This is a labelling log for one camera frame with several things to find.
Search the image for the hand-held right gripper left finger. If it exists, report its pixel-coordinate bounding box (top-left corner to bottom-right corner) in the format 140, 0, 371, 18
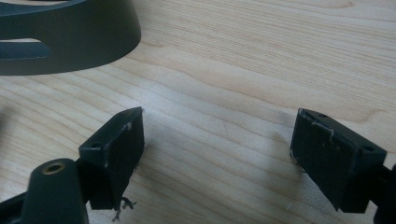
78, 105, 146, 211

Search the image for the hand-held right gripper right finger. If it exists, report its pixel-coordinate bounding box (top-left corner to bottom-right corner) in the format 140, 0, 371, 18
290, 107, 388, 215

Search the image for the dark grey round slotted container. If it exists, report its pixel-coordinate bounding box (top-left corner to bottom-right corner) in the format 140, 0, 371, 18
0, 0, 142, 77

